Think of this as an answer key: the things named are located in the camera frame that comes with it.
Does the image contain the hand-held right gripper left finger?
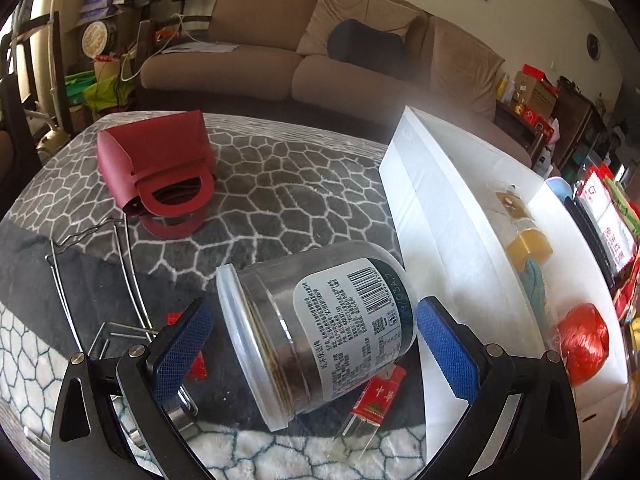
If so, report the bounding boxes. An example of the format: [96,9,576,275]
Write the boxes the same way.
[50,297,216,480]

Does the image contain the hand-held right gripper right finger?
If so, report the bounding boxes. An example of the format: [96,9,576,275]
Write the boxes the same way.
[415,296,581,480]

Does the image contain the chrome wire rack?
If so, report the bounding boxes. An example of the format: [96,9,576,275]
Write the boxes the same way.
[45,217,201,431]

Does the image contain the clear glass jar white label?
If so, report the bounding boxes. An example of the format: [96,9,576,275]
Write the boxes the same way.
[216,240,418,432]

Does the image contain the white storage box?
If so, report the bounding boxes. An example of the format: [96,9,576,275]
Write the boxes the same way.
[378,105,632,480]

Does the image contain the small red packet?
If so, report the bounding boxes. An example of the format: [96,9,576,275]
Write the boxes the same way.
[165,312,206,381]

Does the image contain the red cigarette pack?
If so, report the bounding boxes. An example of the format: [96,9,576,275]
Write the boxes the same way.
[334,365,407,448]

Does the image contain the teal mesh cloth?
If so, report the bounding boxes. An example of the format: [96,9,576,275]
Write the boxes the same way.
[520,255,548,311]

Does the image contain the yellow block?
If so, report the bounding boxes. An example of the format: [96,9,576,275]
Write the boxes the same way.
[506,228,553,268]

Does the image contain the red twine ball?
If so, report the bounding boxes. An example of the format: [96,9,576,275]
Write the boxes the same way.
[557,302,610,387]

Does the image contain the light blue bowl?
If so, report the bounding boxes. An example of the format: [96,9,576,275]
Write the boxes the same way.
[545,176,576,206]

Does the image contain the red mug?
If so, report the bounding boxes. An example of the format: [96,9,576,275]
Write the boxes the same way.
[96,111,217,240]

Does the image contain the red white snack packet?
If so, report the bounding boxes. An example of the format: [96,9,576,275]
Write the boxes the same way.
[575,170,640,281]

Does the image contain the dark wooden cabinet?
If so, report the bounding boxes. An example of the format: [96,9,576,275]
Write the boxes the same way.
[550,77,608,171]

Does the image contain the green plastic bags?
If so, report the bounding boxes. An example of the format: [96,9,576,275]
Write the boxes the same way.
[65,72,133,111]

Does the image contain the yellow bottles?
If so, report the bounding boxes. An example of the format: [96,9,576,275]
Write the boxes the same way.
[495,72,516,103]

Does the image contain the cardboard box with red lid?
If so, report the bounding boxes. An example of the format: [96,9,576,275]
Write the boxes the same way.
[510,65,561,116]

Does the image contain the brown fabric sofa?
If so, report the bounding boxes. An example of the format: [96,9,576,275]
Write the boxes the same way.
[140,0,531,166]

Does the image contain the beige throw pillow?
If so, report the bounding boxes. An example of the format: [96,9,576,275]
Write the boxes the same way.
[430,20,506,121]
[296,0,421,58]

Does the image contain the papers on sofa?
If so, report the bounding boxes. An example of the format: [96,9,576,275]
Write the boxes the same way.
[162,42,240,55]

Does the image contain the black lumbar cushion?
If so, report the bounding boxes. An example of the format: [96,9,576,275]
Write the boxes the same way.
[327,19,406,81]

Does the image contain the round yellow tin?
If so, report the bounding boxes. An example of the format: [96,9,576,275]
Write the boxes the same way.
[81,20,118,57]

